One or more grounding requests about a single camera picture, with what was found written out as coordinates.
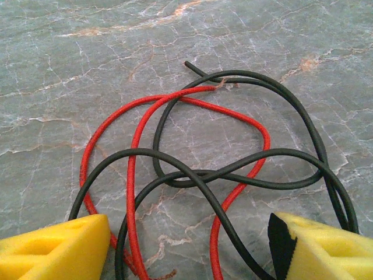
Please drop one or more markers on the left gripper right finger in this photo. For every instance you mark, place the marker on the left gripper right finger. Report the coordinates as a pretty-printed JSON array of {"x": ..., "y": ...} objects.
[{"x": 326, "y": 253}]

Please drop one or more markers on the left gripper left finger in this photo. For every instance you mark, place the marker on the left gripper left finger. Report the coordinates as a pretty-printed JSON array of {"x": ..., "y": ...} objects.
[{"x": 58, "y": 251}]

